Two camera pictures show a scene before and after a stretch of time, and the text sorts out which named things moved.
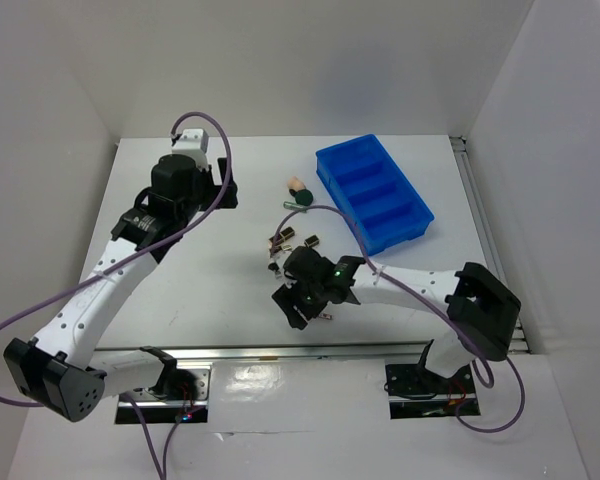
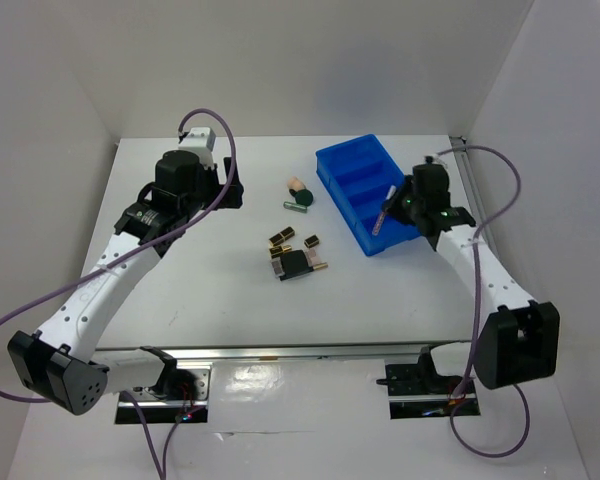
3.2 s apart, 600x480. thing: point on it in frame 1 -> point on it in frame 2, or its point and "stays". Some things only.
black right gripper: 286,298 -> 392,206
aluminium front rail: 201,355 stays
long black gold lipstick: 284,235 stays
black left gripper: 206,176 stays
